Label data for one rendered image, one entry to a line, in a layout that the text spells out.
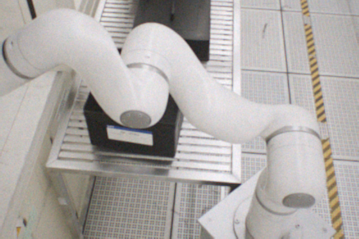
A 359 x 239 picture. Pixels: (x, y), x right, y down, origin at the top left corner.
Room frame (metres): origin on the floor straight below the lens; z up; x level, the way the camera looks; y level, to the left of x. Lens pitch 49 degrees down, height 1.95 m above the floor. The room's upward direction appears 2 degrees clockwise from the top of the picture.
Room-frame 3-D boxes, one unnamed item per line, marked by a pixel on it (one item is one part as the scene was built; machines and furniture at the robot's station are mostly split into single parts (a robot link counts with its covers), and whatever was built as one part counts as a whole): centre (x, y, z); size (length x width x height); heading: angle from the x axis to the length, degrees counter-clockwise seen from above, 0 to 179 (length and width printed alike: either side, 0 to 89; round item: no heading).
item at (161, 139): (0.93, 0.13, 0.85); 0.28 x 0.28 x 0.17; 81
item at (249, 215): (0.56, -0.25, 0.85); 0.19 x 0.19 x 0.18
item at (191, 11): (1.36, 0.04, 0.83); 0.29 x 0.29 x 0.13; 88
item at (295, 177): (0.53, -0.25, 1.07); 0.19 x 0.12 x 0.24; 176
